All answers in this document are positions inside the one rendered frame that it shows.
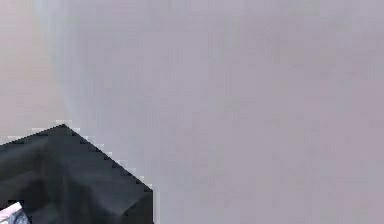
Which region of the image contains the grey open laptop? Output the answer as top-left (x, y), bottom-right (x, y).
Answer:
top-left (0, 200), bottom-right (33, 224)

